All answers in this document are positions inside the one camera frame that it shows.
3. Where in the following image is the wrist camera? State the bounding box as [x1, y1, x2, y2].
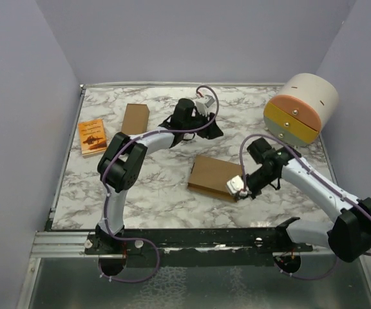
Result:
[226, 176, 249, 200]
[195, 95, 215, 116]

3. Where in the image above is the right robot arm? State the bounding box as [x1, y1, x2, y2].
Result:
[227, 134, 371, 263]

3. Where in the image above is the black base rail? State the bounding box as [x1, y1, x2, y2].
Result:
[84, 227, 312, 275]

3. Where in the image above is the brown cardboard box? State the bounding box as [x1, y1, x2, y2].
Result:
[187, 155, 242, 203]

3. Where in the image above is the orange book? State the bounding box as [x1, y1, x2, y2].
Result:
[78, 119, 108, 157]

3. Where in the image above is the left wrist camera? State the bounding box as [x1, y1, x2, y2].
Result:
[195, 95, 215, 116]

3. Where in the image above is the white cylinder with coloured base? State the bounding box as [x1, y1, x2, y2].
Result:
[263, 73, 339, 147]

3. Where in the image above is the small folded cardboard box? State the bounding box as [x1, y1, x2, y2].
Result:
[121, 104, 149, 135]

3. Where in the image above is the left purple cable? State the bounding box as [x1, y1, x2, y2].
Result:
[97, 85, 220, 284]

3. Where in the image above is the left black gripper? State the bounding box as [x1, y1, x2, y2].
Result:
[183, 109, 223, 140]

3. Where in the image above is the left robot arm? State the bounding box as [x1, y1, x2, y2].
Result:
[95, 95, 224, 254]

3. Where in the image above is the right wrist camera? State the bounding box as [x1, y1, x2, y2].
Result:
[226, 176, 249, 200]

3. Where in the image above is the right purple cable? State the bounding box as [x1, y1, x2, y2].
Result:
[239, 135, 371, 279]

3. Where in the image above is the purple cable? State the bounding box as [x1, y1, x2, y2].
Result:
[97, 85, 220, 284]
[239, 135, 371, 279]

